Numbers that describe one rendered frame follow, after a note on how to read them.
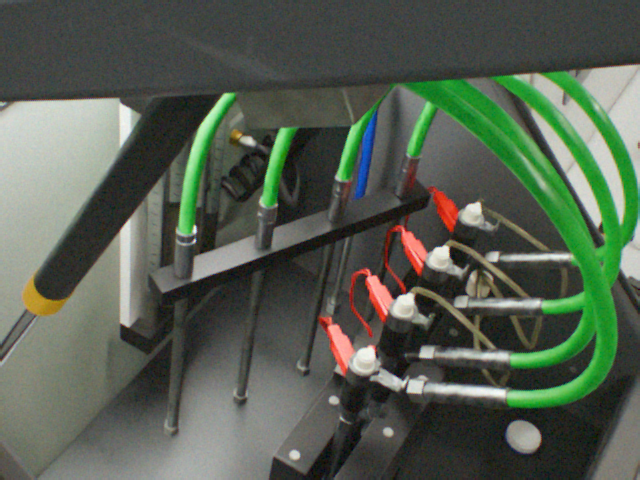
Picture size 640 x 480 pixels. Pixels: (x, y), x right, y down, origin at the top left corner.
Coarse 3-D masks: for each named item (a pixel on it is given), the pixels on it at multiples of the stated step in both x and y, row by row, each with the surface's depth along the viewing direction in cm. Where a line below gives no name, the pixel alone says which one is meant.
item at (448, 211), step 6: (438, 198) 112; (444, 198) 112; (438, 204) 111; (444, 204) 111; (450, 204) 111; (438, 210) 111; (444, 210) 110; (450, 210) 110; (456, 210) 110; (444, 216) 110; (450, 216) 109; (456, 216) 109; (444, 222) 110; (450, 222) 109; (450, 228) 109
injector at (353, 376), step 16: (352, 368) 90; (352, 384) 91; (368, 384) 91; (352, 400) 93; (368, 400) 94; (352, 416) 95; (368, 416) 94; (384, 416) 93; (336, 432) 98; (352, 432) 97; (336, 448) 99; (336, 464) 101
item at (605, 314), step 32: (224, 96) 79; (448, 96) 68; (480, 128) 68; (192, 160) 86; (512, 160) 68; (192, 192) 88; (544, 192) 69; (192, 224) 92; (576, 224) 69; (576, 256) 70; (608, 288) 71; (608, 320) 72; (608, 352) 74; (576, 384) 78
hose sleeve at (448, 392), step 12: (432, 384) 87; (444, 384) 87; (456, 384) 86; (468, 384) 86; (432, 396) 87; (444, 396) 86; (456, 396) 85; (468, 396) 85; (480, 396) 84; (492, 396) 83; (504, 396) 83; (504, 408) 83
